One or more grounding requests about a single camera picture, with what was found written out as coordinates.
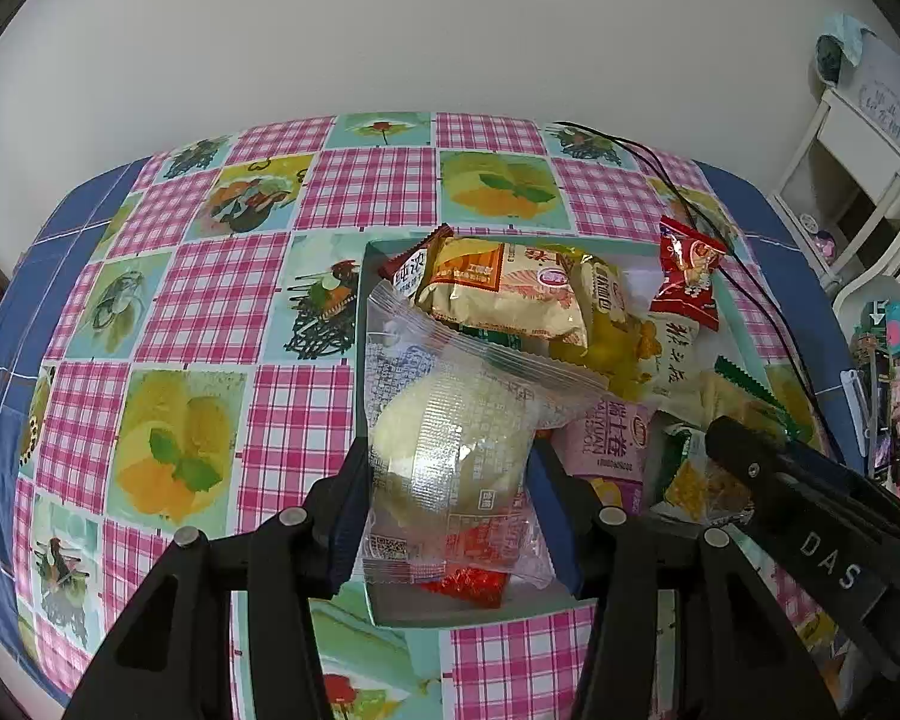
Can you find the green-edged snack packet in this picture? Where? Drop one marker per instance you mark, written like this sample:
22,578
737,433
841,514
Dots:
754,405

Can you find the teal cloth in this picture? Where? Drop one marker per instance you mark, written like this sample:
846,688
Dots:
840,45

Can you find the pink small toy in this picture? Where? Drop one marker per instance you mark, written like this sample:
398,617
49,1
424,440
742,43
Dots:
821,240

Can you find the golden bread packet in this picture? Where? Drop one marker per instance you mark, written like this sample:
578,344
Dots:
510,285

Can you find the pink plaid fruit tablecloth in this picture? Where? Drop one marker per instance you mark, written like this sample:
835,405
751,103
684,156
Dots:
217,300

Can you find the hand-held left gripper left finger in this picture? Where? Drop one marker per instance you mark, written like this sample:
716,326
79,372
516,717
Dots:
339,551

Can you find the colourful toy pile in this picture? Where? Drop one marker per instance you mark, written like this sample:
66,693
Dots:
889,330

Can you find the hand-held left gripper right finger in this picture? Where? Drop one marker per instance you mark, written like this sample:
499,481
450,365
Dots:
555,532

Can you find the yellow snack packet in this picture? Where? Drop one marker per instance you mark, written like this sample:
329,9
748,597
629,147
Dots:
607,349

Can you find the maroon and white small packet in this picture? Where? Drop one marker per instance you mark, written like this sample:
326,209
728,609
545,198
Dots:
409,270

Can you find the pink wafer roll packet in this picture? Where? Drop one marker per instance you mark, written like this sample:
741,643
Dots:
615,457

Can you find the white bun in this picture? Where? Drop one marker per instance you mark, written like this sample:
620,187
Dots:
450,435

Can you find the teal-edged white box tray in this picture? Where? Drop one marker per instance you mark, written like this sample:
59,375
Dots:
397,607

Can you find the green and white cracker packet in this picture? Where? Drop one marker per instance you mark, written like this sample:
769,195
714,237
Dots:
701,484

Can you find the white shelf furniture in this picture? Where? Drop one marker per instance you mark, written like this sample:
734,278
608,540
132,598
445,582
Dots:
855,135

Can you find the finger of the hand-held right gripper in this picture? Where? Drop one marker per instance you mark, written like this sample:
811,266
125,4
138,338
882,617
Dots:
814,459
742,454

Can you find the red snack packet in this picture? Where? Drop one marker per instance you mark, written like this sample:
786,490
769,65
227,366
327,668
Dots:
690,270

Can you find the beige pastry packet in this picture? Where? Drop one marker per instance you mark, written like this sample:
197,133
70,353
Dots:
675,367

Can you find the orange-red small packet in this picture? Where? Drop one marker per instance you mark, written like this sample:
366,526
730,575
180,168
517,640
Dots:
469,585

